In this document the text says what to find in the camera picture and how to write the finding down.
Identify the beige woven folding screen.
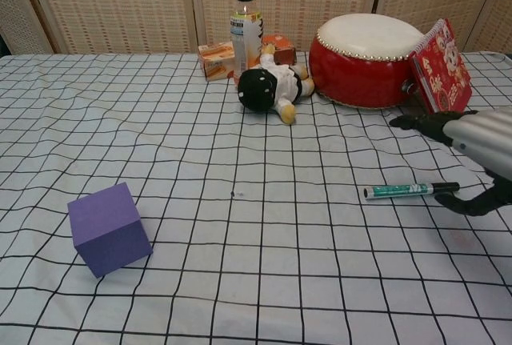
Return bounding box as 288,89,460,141
0,0,512,56

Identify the plush doll with black head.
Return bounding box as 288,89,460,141
236,42,315,125

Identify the orange snack box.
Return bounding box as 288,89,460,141
198,34,298,82

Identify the red drum with white skin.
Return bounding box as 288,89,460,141
308,13,425,109

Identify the black and silver right hand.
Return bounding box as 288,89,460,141
390,107,512,217

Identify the red spiral desk calendar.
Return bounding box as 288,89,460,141
407,18,473,114

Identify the white black checkered tablecloth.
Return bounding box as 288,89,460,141
0,51,512,345

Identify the green marker with black cap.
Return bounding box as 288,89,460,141
363,182,460,201

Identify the purple foam cube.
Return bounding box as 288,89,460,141
66,183,154,279

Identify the clear drink bottle black cap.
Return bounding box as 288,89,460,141
228,0,265,82

